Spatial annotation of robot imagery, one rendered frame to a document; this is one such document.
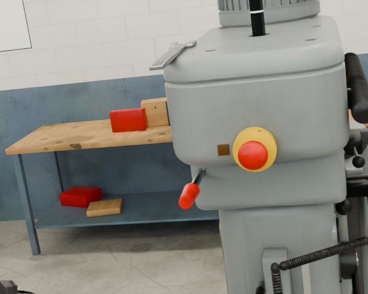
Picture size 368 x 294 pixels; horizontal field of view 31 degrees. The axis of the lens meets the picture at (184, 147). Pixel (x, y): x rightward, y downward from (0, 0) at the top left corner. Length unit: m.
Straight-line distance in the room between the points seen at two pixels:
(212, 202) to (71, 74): 4.74
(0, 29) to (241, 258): 4.96
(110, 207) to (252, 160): 4.45
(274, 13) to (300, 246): 0.43
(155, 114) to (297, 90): 4.20
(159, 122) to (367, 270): 3.60
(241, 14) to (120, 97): 4.40
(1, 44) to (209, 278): 2.74
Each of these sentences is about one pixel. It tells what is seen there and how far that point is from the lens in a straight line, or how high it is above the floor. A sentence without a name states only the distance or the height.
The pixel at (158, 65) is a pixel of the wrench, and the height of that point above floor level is 1.90.
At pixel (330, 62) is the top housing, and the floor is 1.86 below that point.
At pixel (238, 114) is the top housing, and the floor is 1.81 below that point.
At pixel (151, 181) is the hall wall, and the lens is 5.79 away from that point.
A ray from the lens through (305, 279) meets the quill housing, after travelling 1.15.
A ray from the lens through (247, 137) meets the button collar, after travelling 0.92.
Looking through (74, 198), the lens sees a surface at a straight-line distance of 5.62.
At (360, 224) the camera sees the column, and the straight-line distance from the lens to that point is 1.62.
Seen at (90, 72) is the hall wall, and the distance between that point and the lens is 5.71.
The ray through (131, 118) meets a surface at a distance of 5.06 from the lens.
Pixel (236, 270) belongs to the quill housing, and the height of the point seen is 1.51.
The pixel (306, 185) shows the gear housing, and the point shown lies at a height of 1.67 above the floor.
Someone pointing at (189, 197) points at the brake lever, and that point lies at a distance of 0.93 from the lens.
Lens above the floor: 2.01
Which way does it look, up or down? 15 degrees down
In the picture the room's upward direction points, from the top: 8 degrees counter-clockwise
